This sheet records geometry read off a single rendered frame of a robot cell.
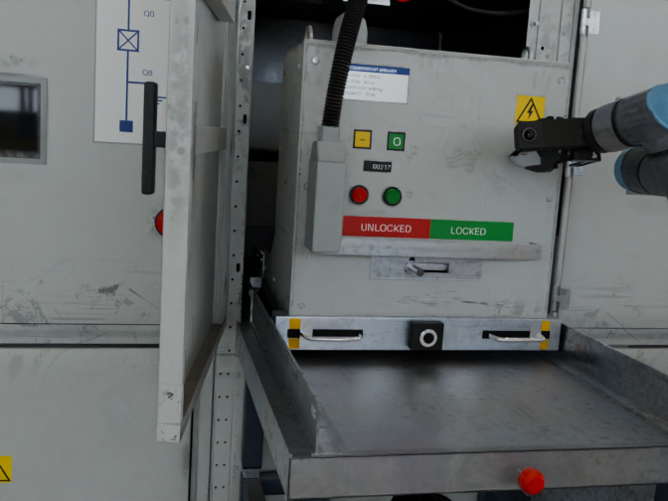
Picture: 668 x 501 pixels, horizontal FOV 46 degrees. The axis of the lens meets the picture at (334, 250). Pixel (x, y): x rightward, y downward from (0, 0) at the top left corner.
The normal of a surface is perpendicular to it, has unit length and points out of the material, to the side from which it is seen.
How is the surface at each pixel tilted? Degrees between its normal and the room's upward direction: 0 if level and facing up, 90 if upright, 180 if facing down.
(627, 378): 90
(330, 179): 90
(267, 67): 90
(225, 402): 90
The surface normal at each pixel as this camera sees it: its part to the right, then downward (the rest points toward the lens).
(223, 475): 0.22, 0.15
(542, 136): -0.07, -0.07
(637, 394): -0.97, -0.03
